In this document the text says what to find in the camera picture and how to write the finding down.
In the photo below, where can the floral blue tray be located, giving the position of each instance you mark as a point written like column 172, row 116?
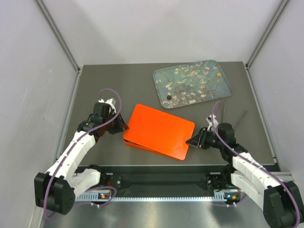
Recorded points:
column 191, row 83

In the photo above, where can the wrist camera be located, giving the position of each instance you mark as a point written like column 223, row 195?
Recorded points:
column 213, row 123
column 105, row 108

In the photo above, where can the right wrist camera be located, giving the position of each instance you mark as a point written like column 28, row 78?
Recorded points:
column 213, row 123

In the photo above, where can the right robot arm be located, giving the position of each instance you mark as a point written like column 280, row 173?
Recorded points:
column 280, row 201

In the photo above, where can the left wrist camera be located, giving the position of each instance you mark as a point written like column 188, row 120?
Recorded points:
column 105, row 108

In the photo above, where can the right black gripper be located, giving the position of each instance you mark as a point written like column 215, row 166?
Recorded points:
column 194, row 141

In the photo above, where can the orange box lid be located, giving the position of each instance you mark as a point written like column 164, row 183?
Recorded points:
column 159, row 131

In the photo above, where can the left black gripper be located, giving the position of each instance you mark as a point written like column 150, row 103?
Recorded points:
column 121, row 125

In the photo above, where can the orange chocolate box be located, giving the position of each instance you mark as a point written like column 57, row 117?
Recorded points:
column 133, row 145

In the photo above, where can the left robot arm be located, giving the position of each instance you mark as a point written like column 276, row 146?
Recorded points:
column 57, row 189

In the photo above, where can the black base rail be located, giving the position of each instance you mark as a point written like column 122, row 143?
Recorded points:
column 164, row 180

